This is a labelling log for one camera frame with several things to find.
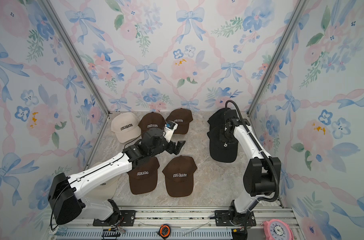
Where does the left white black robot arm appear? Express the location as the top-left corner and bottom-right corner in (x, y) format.
(48, 121), (185, 225)

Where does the aluminium rail frame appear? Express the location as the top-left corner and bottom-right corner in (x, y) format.
(42, 205), (305, 240)

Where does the cream colorado cap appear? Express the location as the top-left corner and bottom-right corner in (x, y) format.
(86, 176), (120, 201)
(111, 112), (141, 143)

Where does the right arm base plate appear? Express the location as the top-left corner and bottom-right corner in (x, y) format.
(210, 210), (257, 228)

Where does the cream Colorado cap front left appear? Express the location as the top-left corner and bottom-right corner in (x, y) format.
(86, 176), (120, 201)

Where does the cream Colorado cap back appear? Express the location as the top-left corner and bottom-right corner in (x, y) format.
(111, 112), (141, 143)

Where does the black r cap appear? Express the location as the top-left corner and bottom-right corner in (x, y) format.
(208, 108), (229, 131)
(207, 125), (238, 163)

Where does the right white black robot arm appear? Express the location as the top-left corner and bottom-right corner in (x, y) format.
(220, 108), (281, 226)

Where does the orange black tape measure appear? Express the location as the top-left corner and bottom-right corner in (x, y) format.
(157, 224), (171, 240)

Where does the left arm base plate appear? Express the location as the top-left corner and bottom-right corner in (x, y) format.
(93, 210), (137, 227)

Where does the pink round clock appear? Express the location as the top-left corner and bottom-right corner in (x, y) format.
(263, 219), (294, 240)

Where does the brown colorado cap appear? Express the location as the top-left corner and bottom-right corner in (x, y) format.
(166, 108), (194, 135)
(127, 157), (160, 195)
(139, 112), (166, 134)
(162, 156), (198, 198)

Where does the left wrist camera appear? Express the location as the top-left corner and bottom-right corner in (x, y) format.
(163, 121), (178, 143)

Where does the black R cap back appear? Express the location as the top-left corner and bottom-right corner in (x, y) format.
(208, 108), (229, 131)

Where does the black corrugated cable hose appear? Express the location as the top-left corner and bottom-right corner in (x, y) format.
(224, 99), (280, 203)

